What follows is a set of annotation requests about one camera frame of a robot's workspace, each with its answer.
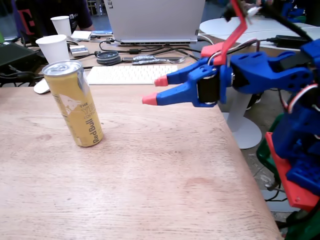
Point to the white table pedestal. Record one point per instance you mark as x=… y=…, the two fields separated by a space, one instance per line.
x=243 y=125

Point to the red robot base plate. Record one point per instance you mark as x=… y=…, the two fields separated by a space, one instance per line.
x=282 y=170

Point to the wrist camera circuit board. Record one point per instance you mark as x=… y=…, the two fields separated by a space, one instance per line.
x=228 y=15

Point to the red camera mount bracket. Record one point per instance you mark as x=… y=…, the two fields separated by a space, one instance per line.
x=235 y=35

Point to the short foil wrapped cutlery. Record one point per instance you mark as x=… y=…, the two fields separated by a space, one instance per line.
x=143 y=58

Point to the small white paper cup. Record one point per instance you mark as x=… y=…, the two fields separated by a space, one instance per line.
x=62 y=25

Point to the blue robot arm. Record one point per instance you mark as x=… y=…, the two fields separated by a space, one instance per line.
x=260 y=71

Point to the small silver box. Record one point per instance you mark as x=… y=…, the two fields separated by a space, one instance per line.
x=79 y=51

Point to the person in purple shirt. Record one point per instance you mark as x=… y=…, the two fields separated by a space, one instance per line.
x=77 y=12

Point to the black bag with red letter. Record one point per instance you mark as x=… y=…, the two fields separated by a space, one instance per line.
x=27 y=20

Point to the yellow Red Bull can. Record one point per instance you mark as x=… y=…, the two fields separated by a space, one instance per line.
x=75 y=107

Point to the green clamp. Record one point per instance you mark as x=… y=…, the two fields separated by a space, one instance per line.
x=305 y=228
x=266 y=155

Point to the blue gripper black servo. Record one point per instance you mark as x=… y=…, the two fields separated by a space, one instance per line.
x=207 y=92

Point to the large white paper cup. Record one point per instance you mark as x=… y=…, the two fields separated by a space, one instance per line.
x=53 y=48

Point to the silver laptop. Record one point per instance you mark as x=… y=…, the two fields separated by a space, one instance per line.
x=155 y=20

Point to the white round table top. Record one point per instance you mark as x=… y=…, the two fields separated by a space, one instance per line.
x=217 y=26

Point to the foil wrapped fork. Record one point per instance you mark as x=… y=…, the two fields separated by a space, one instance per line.
x=150 y=62

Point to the person's bare forearm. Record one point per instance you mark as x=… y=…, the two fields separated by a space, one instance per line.
x=87 y=27

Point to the black power adapter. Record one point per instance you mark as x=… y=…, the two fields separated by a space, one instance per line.
x=287 y=41

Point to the white keyboard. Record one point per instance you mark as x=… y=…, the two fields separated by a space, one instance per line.
x=125 y=75

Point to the black flat box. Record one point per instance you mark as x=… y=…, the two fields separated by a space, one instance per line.
x=15 y=56

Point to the white flat box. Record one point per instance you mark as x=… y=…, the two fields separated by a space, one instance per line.
x=81 y=35

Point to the white computer mouse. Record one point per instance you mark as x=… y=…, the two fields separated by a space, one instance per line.
x=41 y=87

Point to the black round coaster stack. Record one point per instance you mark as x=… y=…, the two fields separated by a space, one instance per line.
x=108 y=58

